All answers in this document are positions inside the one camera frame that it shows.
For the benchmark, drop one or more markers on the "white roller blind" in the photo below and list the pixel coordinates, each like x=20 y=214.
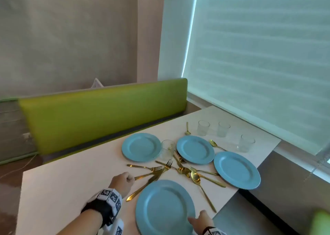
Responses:
x=257 y=62

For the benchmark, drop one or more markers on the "person's left hand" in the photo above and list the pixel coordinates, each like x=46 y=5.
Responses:
x=121 y=182

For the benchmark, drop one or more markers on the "white sign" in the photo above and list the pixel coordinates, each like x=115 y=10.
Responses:
x=97 y=83

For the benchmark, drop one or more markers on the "person's right hand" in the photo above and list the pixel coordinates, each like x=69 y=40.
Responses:
x=203 y=220

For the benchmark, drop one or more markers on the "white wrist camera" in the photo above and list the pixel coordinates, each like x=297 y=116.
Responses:
x=117 y=229

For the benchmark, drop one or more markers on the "green bench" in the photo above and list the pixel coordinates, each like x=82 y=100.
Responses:
x=103 y=113

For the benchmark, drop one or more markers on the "white wall socket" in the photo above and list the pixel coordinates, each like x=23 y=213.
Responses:
x=26 y=135

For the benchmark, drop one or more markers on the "clear drinking glass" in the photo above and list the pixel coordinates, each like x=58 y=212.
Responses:
x=167 y=151
x=223 y=129
x=246 y=144
x=203 y=128

